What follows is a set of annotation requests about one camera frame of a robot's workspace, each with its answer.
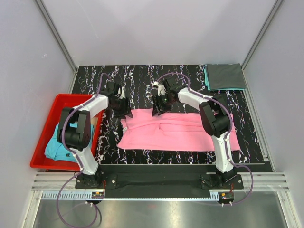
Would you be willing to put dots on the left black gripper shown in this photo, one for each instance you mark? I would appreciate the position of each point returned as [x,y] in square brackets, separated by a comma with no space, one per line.
[126,110]

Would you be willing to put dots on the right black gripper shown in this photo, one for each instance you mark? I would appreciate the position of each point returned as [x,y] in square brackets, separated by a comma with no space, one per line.
[156,100]

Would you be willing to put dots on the pink t shirt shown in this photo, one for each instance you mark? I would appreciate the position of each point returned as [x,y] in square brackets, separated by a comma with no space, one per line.
[166,132]

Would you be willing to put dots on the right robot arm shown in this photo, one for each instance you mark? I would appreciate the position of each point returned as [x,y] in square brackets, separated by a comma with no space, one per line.
[216,121]

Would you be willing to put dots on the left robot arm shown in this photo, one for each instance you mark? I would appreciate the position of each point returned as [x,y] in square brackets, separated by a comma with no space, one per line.
[74,127]

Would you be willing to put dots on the beige t shirt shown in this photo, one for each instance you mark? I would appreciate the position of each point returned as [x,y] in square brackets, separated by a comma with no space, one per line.
[94,122]

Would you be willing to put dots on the folded teal t shirt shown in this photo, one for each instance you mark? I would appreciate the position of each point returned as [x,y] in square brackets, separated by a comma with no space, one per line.
[208,85]

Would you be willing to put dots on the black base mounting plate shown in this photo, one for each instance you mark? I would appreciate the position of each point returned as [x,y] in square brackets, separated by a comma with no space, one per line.
[155,182]

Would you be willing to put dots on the folded dark grey t shirt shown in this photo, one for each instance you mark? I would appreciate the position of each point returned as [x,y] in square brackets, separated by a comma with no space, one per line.
[225,76]

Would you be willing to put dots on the light blue t shirt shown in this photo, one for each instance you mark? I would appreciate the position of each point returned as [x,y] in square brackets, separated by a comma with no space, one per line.
[56,151]

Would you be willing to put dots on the red plastic bin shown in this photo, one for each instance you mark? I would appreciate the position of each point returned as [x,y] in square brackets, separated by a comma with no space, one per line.
[39,160]

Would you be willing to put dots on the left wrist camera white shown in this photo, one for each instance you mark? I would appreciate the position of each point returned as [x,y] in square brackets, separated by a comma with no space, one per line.
[121,92]

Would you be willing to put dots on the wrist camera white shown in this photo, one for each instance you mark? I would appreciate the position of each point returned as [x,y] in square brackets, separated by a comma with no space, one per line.
[121,92]
[160,88]

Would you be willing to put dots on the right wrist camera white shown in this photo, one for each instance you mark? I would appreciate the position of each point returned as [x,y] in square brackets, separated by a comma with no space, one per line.
[160,88]

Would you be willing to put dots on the slotted cable duct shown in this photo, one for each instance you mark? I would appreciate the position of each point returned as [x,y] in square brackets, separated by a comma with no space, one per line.
[96,196]

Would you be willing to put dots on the left aluminium frame post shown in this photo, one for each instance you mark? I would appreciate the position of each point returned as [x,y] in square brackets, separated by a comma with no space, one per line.
[51,25]

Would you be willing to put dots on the aluminium frame post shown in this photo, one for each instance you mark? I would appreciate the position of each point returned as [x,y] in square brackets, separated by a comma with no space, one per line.
[51,25]
[269,19]

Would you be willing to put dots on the right aluminium frame post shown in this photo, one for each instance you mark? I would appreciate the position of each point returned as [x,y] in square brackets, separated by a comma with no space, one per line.
[269,19]

